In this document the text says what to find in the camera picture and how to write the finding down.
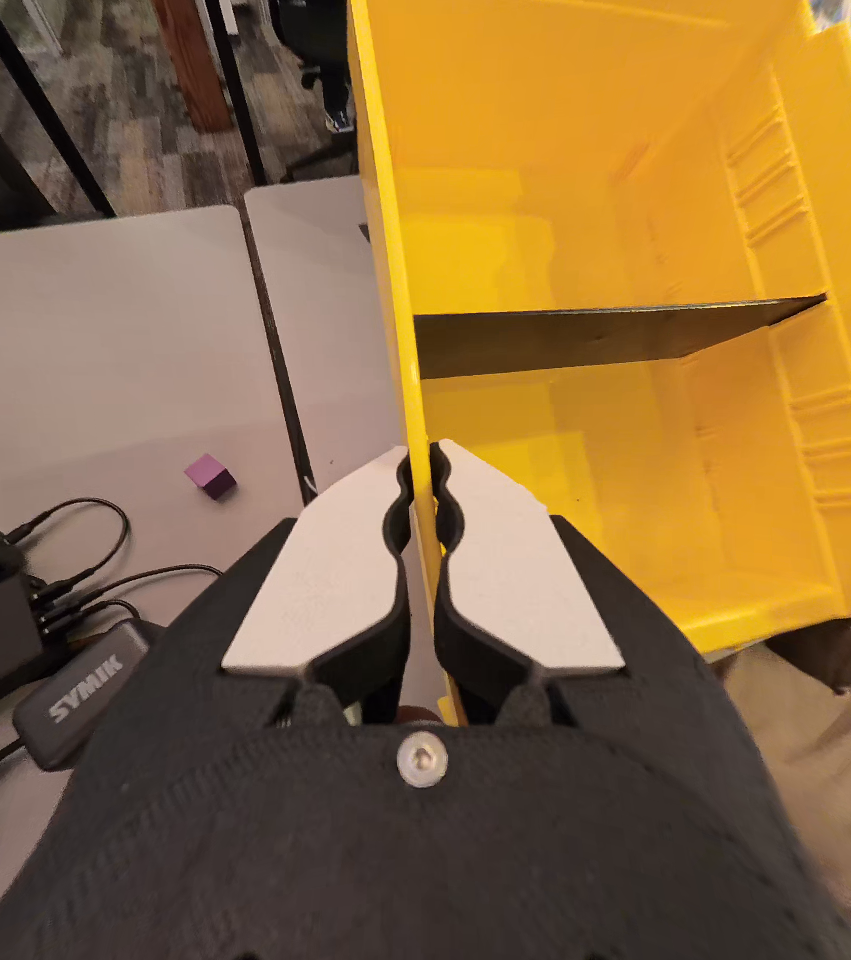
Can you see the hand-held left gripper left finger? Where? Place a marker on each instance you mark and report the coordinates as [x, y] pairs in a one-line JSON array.
[[320, 570]]

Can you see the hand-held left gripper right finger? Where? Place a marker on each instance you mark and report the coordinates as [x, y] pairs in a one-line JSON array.
[[523, 585]]

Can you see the yellow plastic bin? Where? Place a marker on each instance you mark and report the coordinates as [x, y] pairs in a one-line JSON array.
[[545, 225]]

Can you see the purple cube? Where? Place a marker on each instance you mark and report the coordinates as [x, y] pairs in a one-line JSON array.
[[208, 474]]

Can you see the dark grey power adapter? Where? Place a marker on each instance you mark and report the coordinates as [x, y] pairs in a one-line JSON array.
[[88, 697]]

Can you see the black metal frame post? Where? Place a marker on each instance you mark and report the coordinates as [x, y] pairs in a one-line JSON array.
[[239, 97], [43, 112]]

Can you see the brown wooden post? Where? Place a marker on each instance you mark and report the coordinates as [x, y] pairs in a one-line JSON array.
[[197, 60]]

